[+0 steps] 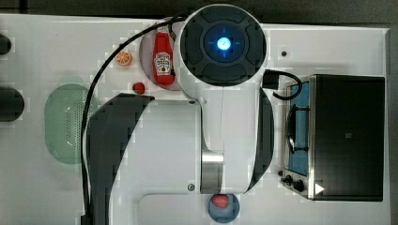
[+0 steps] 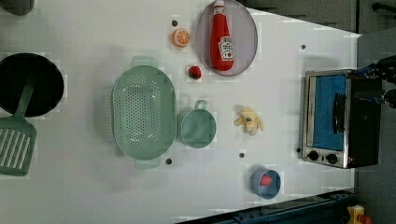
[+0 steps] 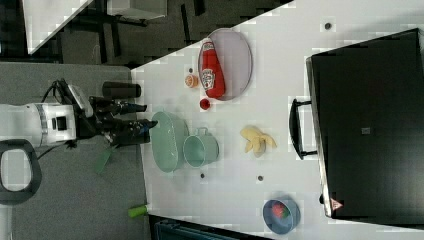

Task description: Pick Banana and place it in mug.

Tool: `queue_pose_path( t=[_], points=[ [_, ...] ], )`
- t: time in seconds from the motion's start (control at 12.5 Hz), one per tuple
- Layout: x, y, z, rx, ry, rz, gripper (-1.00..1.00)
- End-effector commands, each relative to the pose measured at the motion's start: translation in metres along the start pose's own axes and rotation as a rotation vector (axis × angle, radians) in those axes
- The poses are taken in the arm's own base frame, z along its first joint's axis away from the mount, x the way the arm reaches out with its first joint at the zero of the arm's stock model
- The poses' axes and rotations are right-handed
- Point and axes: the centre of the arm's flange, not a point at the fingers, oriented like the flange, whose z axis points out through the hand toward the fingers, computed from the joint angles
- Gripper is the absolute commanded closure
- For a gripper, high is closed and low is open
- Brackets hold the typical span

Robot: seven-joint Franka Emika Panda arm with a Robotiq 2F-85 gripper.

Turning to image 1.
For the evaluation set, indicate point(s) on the green perforated colander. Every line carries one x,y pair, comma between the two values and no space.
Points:
63,114

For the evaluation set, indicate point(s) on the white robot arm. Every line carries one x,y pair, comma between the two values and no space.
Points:
219,139

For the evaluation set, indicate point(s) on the black round pot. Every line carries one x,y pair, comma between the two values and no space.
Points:
11,104

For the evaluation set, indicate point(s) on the red ketchup bottle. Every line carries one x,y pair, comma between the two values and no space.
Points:
162,61

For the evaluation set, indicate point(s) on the blue bowl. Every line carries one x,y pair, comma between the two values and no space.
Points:
224,215

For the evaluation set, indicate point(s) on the grey round plate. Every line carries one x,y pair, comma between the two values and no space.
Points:
146,56

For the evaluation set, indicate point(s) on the red strawberry in bowl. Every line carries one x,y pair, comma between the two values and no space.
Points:
220,201

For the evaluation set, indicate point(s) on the black cylinder holder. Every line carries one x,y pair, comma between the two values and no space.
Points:
5,44

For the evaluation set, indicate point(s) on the red strawberry toy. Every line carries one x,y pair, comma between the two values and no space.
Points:
139,88

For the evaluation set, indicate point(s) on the orange slice toy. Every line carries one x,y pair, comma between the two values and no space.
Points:
123,58

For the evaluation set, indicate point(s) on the black toaster oven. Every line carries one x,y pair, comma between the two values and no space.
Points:
335,138

